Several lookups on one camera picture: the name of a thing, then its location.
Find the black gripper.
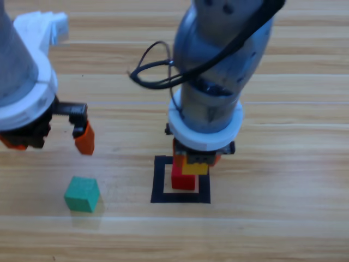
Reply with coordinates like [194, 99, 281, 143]
[0, 95, 95, 156]
[165, 123, 236, 169]

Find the yellow wooden block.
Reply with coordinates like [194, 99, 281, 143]
[182, 162, 209, 176]

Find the red wooden block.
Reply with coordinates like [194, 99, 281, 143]
[171, 166, 197, 190]

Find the green wooden block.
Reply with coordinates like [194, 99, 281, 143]
[64, 176, 101, 213]

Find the black tape square outline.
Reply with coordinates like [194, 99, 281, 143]
[150, 155, 211, 204]

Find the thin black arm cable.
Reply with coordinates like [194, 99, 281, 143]
[125, 40, 186, 120]

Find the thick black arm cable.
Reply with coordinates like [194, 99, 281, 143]
[129, 0, 287, 90]

